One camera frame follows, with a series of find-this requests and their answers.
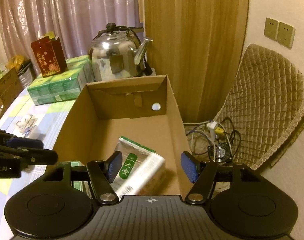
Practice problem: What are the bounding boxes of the small metal fan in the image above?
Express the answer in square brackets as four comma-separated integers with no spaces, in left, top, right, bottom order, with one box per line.
[212,144,234,164]

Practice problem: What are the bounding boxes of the red gift bag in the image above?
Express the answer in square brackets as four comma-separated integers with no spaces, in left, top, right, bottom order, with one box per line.
[31,31,68,78]

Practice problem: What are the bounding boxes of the yellow plastic bag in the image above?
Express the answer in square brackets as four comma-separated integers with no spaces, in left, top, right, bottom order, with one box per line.
[5,55,26,69]

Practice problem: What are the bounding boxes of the steel kettle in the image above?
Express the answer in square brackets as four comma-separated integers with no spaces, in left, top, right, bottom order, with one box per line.
[87,23,156,82]

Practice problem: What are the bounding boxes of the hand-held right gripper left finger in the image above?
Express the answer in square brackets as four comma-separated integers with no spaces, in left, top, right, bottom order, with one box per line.
[42,151,123,204]

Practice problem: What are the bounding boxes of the cardboard carton with flaps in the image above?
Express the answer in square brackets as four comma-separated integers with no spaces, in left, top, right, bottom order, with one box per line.
[0,67,23,105]

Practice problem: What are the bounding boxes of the yellow curtain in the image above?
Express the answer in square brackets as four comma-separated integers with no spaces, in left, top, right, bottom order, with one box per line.
[142,0,250,123]

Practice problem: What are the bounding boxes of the pink shiny curtain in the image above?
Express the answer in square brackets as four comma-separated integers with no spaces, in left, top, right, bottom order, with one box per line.
[0,0,145,73]

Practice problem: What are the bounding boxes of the clear plastic wrapper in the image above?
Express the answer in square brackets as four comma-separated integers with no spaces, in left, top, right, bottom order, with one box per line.
[15,115,38,137]

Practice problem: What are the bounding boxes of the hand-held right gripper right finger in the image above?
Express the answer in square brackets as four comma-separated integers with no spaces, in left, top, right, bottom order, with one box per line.
[181,151,262,205]

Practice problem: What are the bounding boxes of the white power strip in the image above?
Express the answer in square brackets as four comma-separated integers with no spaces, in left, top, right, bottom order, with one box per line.
[206,121,226,140]

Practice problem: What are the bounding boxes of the beige wall socket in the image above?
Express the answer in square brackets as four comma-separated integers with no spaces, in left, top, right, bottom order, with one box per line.
[264,17,279,40]
[277,22,296,49]

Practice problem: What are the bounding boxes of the brown cardboard box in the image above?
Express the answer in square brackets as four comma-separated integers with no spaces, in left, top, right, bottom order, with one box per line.
[53,74,192,198]

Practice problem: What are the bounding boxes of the green tissue pack bundle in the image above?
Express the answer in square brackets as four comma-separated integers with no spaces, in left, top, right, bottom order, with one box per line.
[27,55,93,106]

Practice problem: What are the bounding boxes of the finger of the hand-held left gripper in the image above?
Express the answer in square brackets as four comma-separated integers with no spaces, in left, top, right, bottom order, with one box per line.
[0,127,44,150]
[0,145,58,165]

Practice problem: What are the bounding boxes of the quilted chair cover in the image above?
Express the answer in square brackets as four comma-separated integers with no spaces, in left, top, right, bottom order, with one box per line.
[213,44,304,172]

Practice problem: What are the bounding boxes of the silver green foil bag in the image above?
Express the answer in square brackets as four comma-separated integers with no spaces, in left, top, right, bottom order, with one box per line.
[109,135,166,198]

